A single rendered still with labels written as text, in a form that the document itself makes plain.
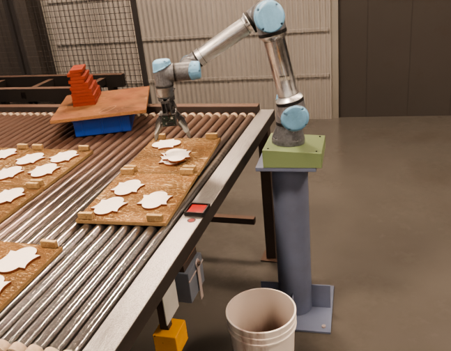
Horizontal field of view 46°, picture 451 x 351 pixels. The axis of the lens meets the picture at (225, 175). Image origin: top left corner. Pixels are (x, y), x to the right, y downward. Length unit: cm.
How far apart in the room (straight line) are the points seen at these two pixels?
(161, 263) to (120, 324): 29
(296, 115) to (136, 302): 106
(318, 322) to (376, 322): 29
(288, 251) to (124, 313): 128
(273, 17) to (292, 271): 125
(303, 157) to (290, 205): 28
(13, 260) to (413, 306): 199
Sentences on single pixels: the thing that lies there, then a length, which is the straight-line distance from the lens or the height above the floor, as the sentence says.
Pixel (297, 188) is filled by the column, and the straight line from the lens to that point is 246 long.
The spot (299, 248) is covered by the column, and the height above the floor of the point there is 42.
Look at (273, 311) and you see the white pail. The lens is 250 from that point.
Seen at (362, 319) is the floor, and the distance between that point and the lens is 286.
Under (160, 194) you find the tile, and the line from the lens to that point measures 205.
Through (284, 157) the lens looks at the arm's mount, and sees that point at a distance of 234.
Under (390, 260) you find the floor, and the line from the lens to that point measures 331.
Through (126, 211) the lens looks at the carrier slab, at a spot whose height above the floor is 94.
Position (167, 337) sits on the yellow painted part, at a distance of 175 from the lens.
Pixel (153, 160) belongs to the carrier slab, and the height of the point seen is 94.
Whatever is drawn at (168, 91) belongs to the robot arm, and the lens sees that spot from 220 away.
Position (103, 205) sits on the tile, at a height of 95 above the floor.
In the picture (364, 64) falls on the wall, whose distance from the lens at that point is 553.
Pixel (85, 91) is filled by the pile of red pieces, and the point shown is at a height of 112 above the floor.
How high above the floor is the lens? 182
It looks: 24 degrees down
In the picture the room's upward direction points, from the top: 6 degrees counter-clockwise
